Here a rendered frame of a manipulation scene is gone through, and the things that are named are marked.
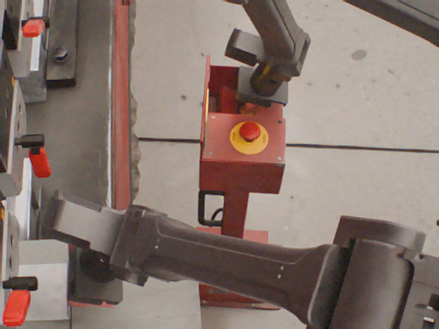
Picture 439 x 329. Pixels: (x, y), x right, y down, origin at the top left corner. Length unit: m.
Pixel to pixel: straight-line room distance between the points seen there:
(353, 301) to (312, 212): 1.76
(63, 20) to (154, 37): 1.16
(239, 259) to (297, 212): 1.64
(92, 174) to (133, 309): 0.33
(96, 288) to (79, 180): 0.37
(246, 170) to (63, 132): 0.35
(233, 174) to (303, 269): 0.91
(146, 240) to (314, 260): 0.27
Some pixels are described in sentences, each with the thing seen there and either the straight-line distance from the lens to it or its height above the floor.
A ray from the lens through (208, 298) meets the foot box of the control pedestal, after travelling 2.12.
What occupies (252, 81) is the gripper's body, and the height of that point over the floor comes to 0.84.
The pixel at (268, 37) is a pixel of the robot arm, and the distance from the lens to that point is 1.24.
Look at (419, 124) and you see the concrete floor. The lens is 2.53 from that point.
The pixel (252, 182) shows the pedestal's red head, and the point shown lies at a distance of 1.50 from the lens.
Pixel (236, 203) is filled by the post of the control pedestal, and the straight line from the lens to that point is 1.74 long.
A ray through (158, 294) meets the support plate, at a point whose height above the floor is 1.00.
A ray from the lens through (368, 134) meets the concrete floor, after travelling 2.46.
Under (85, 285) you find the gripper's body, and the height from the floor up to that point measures 1.10.
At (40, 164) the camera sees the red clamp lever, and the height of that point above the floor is 1.12.
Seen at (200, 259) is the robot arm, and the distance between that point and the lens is 0.70.
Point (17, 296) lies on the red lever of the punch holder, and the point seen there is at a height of 1.22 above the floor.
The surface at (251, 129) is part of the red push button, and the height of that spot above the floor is 0.81.
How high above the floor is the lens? 2.01
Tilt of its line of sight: 60 degrees down
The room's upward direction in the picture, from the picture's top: 4 degrees clockwise
